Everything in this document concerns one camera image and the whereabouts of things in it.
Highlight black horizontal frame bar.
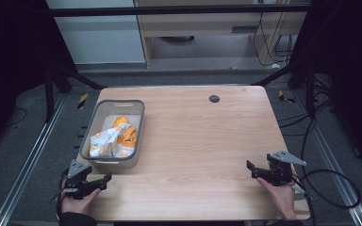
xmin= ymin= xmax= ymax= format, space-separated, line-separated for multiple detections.
xmin=47 ymin=4 xmax=311 ymax=18

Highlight light wooden desk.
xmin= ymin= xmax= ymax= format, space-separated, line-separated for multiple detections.
xmin=134 ymin=0 xmax=311 ymax=69

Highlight aluminium floor rail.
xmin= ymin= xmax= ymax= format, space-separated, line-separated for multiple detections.
xmin=290 ymin=89 xmax=362 ymax=226
xmin=0 ymin=93 xmax=68 ymax=226

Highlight black floor cables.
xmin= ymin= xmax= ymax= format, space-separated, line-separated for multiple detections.
xmin=276 ymin=74 xmax=337 ymax=137

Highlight white cabinet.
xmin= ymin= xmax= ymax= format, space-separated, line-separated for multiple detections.
xmin=45 ymin=0 xmax=147 ymax=66

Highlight person's left hand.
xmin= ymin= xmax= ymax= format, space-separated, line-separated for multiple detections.
xmin=60 ymin=187 xmax=102 ymax=217

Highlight yellow and black tape strip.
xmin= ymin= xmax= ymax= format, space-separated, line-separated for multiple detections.
xmin=277 ymin=89 xmax=297 ymax=105
xmin=76 ymin=91 xmax=90 ymax=111

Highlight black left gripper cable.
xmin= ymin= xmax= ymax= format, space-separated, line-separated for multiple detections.
xmin=55 ymin=168 xmax=71 ymax=222

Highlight grey plastic basket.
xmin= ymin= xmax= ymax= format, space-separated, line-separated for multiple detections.
xmin=78 ymin=99 xmax=146 ymax=170

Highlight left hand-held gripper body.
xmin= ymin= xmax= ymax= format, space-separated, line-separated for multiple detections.
xmin=61 ymin=159 xmax=93 ymax=201

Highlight black metal stand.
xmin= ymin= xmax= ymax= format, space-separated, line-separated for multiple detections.
xmin=41 ymin=57 xmax=107 ymax=124
xmin=251 ymin=59 xmax=317 ymax=119

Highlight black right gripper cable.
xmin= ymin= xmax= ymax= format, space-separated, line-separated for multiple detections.
xmin=290 ymin=116 xmax=362 ymax=226

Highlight orange and white cloth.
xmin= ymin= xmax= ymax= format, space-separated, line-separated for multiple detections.
xmin=89 ymin=115 xmax=139 ymax=159

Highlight person's right hand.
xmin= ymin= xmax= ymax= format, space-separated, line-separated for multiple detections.
xmin=255 ymin=176 xmax=298 ymax=221

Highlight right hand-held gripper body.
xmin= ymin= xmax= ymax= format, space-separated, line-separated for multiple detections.
xmin=265 ymin=150 xmax=308 ymax=186

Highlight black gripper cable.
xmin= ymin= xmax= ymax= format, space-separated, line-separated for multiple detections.
xmin=290 ymin=116 xmax=362 ymax=226
xmin=55 ymin=168 xmax=71 ymax=222

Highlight black cables under desk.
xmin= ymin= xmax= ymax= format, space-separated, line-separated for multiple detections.
xmin=252 ymin=11 xmax=296 ymax=68

